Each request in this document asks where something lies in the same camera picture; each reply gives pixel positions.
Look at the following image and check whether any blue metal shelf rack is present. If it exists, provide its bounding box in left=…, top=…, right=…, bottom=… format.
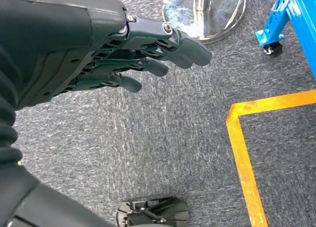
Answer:
left=255, top=0, right=316, bottom=79

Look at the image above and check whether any chrome stanchion with chrome base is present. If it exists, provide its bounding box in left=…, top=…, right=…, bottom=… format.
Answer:
left=162, top=0, right=246, bottom=45

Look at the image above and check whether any yellow floor tape rectangle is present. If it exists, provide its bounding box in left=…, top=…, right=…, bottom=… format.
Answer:
left=225, top=89, right=316, bottom=227

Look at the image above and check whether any black robot foot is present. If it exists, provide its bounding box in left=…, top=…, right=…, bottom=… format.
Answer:
left=116, top=196, right=190, bottom=227

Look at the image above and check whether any black caster wheel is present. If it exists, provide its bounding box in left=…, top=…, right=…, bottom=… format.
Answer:
left=262, top=41, right=283, bottom=58

